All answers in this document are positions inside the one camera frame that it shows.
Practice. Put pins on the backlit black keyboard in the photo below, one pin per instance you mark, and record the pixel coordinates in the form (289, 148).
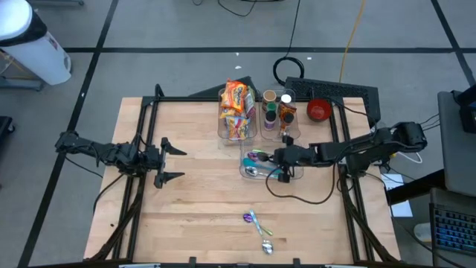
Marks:
(455, 231)

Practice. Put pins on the red orange ramen package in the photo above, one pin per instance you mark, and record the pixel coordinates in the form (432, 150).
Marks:
(227, 113)

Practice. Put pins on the purple label spice jar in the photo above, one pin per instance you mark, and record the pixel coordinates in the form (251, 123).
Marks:
(270, 121)

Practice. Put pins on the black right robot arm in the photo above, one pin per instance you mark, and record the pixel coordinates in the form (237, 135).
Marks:
(357, 149)

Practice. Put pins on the red green ramen package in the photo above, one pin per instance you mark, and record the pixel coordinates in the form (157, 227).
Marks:
(250, 102)

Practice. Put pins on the white trash can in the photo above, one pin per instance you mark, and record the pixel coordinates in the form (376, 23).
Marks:
(33, 48)

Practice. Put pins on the red bowl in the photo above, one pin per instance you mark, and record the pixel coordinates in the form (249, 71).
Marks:
(319, 110)

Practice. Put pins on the black caster foot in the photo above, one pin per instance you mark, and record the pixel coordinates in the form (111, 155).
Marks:
(5, 124)

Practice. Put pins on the taco seasoning mix packet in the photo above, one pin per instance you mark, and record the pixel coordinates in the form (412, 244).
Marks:
(288, 108)

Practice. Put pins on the grey metal stand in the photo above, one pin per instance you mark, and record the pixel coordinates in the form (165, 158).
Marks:
(22, 85)

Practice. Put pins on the everything bagel seasoning jar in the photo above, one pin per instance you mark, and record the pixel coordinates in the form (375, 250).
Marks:
(286, 99)

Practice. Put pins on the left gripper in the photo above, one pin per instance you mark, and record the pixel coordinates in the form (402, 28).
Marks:
(152, 160)

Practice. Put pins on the white computer mouse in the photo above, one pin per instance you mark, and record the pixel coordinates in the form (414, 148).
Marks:
(423, 231)

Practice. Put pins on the black spoon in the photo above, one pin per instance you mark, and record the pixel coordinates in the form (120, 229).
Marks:
(263, 156)

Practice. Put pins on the green label oregano jar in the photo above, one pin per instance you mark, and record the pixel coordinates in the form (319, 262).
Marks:
(271, 108)

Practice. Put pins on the clear glass jar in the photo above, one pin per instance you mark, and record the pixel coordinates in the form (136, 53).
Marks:
(269, 97)

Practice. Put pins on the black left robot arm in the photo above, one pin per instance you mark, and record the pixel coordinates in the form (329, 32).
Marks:
(96, 150)

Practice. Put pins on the orange ramen noodle package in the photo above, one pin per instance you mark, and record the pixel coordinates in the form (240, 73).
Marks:
(234, 95)

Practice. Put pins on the grey side desk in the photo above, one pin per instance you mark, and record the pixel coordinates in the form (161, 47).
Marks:
(457, 149)

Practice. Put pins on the orange spice jar black lid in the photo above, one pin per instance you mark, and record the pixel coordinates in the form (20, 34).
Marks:
(288, 118)

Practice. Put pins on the clear plastic bin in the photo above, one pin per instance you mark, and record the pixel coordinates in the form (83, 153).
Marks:
(222, 137)
(299, 173)
(297, 130)

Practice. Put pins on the blue ramen noodle package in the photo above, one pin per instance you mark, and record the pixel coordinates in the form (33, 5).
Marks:
(238, 128)

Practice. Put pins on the black box device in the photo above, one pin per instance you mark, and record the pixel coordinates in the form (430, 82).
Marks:
(468, 111)

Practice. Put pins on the iridescent purple spoon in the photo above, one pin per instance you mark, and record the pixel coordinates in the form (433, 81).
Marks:
(248, 217)

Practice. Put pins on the black aluminium table frame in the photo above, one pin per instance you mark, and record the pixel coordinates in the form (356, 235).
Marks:
(178, 99)

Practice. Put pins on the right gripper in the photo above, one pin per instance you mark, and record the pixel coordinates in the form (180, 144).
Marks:
(297, 156)

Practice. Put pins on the white paper sheet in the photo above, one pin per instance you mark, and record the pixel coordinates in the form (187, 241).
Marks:
(401, 208)

